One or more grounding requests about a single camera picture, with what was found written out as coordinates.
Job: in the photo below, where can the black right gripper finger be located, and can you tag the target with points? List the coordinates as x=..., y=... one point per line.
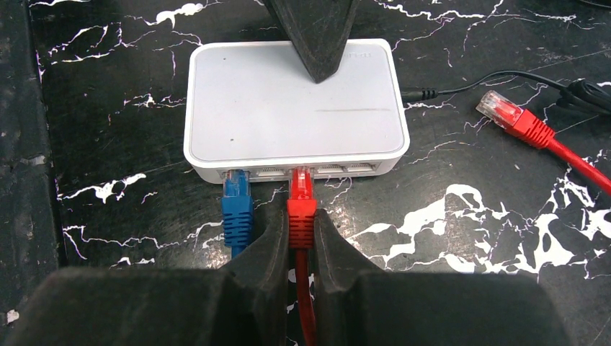
x=241, y=303
x=358, y=303

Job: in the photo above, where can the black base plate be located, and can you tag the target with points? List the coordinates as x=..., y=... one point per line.
x=29, y=240

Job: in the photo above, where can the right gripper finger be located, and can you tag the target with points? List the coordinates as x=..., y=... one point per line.
x=318, y=30

